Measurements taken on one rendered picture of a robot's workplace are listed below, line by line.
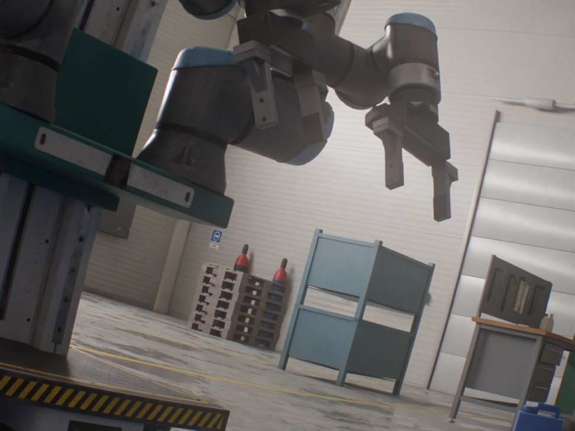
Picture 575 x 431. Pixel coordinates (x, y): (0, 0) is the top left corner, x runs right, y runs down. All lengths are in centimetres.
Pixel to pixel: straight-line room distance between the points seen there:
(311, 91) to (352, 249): 859
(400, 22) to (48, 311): 87
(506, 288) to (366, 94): 684
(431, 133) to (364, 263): 822
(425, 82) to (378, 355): 864
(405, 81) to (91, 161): 54
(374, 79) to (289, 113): 29
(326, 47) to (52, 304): 73
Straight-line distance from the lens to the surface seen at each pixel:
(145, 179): 175
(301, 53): 129
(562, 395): 940
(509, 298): 861
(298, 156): 199
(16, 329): 192
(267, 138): 195
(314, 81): 132
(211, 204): 189
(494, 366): 809
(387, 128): 149
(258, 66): 120
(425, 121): 158
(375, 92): 173
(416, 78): 160
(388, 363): 1038
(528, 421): 473
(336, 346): 979
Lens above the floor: 52
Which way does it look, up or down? 7 degrees up
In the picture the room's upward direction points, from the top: 15 degrees clockwise
